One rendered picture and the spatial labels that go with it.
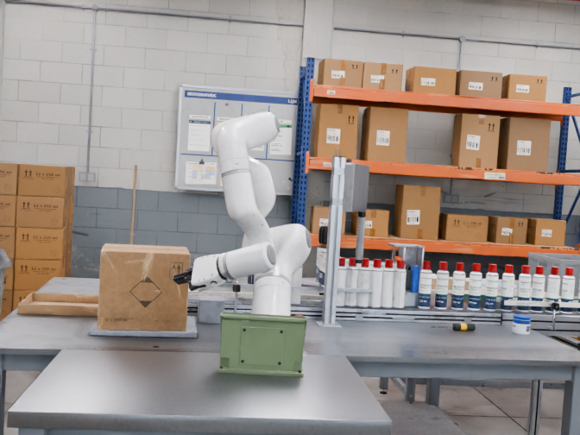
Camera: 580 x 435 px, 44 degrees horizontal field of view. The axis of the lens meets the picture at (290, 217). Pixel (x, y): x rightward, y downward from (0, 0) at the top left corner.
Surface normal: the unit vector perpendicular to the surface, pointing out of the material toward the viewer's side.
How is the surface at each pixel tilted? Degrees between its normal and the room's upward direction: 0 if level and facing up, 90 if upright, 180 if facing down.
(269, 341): 90
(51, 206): 89
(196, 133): 90
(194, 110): 90
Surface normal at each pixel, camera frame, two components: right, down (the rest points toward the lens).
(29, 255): 0.21, 0.08
